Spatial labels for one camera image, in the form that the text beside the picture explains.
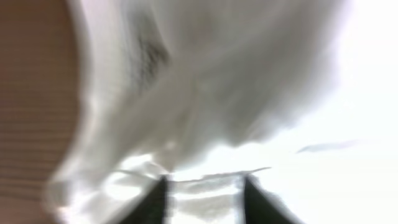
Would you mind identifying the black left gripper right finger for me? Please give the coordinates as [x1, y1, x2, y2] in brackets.
[244, 175, 299, 224]

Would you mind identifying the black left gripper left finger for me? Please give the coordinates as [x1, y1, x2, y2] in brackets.
[119, 177, 167, 224]

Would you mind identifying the white printed t-shirt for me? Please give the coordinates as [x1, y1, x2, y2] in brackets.
[43, 0, 398, 224]

